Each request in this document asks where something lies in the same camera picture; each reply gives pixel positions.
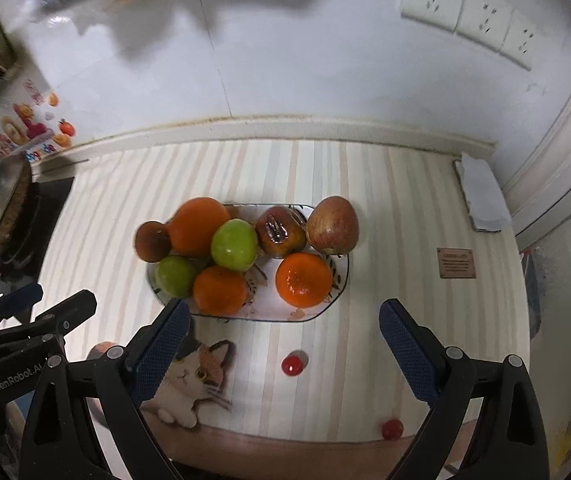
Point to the black cooktop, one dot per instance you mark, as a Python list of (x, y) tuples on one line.
[(45, 215)]

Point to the red and green apple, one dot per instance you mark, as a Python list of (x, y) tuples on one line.
[(333, 225)]

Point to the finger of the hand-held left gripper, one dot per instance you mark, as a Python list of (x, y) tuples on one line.
[(20, 297), (72, 307)]

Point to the red cherry tomato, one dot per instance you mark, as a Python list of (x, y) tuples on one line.
[(293, 364), (392, 429)]

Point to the striped cat print tablecloth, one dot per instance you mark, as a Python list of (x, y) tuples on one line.
[(395, 200)]

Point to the small orange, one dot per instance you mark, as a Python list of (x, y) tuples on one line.
[(304, 280), (220, 290)]

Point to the colourful wall stickers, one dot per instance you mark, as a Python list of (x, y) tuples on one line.
[(25, 120)]

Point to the brown round fruit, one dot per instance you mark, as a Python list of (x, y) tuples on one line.
[(151, 241)]

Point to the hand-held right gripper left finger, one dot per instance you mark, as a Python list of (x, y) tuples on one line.
[(163, 347)]

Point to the white folded cloth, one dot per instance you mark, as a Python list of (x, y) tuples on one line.
[(483, 195)]

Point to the frosted glass door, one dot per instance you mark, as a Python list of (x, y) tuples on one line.
[(565, 310)]

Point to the large orange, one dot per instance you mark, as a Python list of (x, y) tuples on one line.
[(198, 225)]

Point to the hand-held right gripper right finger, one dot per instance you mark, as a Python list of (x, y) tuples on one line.
[(408, 350)]

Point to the floral oval plate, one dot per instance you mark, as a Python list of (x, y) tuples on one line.
[(265, 305)]

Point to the dark red wrinkled apple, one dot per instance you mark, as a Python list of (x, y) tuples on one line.
[(280, 232)]

